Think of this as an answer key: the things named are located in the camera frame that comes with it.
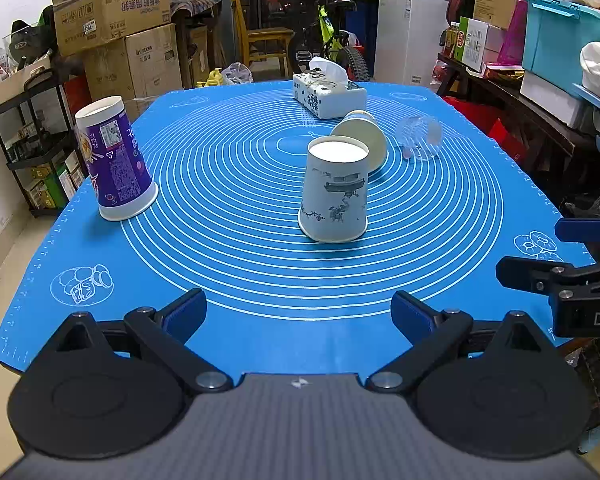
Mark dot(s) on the large plain cardboard box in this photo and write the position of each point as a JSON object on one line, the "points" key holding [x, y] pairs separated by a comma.
{"points": [[140, 65]]}

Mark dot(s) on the white blue-painted paper cup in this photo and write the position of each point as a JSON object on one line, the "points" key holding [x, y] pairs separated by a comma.
{"points": [[334, 190]]}

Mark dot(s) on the yellow toy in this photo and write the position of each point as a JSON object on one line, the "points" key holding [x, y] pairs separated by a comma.
{"points": [[214, 77]]}

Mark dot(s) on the clear plastic cup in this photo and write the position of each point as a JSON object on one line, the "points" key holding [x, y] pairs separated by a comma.
{"points": [[420, 137]]}

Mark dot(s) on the red bag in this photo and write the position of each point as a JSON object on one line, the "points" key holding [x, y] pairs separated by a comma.
{"points": [[485, 122]]}

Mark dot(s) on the white printed tissue box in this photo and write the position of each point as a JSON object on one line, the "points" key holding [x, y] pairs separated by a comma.
{"points": [[325, 95]]}

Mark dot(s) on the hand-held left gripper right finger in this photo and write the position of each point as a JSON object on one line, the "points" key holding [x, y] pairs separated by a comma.
{"points": [[411, 312]]}

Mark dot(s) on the wooden chair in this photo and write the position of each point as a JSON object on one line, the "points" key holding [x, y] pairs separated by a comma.
{"points": [[262, 40]]}

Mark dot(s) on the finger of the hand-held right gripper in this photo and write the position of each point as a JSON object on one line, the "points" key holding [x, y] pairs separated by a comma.
{"points": [[582, 230], [525, 272]]}

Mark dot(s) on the black helmet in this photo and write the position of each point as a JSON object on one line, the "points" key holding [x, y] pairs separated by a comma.
{"points": [[30, 42]]}

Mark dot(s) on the black metal shelf cart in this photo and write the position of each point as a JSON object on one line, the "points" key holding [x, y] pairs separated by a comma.
{"points": [[40, 125]]}

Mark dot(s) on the green and white carton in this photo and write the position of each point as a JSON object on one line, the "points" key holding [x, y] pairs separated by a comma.
{"points": [[475, 42]]}

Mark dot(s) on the dark wooden side table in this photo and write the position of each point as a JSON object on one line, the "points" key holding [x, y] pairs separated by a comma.
{"points": [[525, 110]]}

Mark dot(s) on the white chest freezer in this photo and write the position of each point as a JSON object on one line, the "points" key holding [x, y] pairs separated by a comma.
{"points": [[412, 35]]}

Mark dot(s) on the blue silicone baking mat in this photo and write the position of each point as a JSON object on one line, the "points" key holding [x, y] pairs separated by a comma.
{"points": [[240, 270]]}

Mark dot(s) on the white foam box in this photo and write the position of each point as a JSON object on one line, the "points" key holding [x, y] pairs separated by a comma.
{"points": [[550, 97]]}

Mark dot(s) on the grey plastic bag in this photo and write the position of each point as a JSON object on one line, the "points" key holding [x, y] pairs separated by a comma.
{"points": [[239, 74]]}

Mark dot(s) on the open printed cardboard box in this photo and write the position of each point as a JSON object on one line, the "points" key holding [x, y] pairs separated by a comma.
{"points": [[110, 10]]}

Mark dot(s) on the black and green bicycle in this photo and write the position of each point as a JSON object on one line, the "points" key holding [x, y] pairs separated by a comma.
{"points": [[330, 40]]}

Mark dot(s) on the teal plastic storage bin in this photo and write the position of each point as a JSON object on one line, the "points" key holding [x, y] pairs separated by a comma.
{"points": [[555, 40]]}

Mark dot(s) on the pink translucent bag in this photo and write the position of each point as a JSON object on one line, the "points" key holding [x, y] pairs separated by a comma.
{"points": [[515, 35]]}

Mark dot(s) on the cream paper cup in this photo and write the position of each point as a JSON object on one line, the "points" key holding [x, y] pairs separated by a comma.
{"points": [[367, 137]]}

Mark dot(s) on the purple printed paper cup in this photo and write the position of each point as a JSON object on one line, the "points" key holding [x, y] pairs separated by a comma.
{"points": [[117, 170]]}

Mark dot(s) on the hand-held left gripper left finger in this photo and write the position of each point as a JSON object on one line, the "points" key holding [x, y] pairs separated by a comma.
{"points": [[187, 311]]}

